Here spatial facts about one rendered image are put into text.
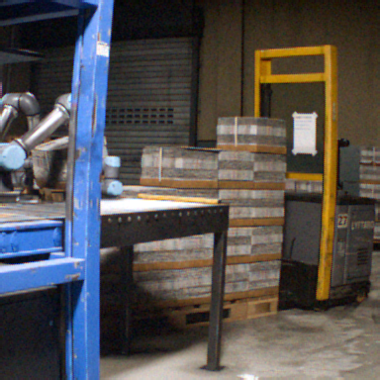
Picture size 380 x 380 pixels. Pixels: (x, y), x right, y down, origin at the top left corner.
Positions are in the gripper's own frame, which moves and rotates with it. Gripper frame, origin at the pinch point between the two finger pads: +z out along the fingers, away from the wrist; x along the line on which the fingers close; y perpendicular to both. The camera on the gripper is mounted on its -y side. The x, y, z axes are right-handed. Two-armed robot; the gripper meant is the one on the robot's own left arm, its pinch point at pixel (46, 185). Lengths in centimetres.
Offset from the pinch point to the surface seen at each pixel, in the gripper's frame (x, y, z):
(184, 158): 68, -3, 44
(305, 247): 170, -98, 38
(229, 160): 101, -14, 45
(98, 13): -80, 90, 187
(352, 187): 623, -213, -238
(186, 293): 49, -79, 45
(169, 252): 44, -52, 44
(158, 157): 67, -3, 23
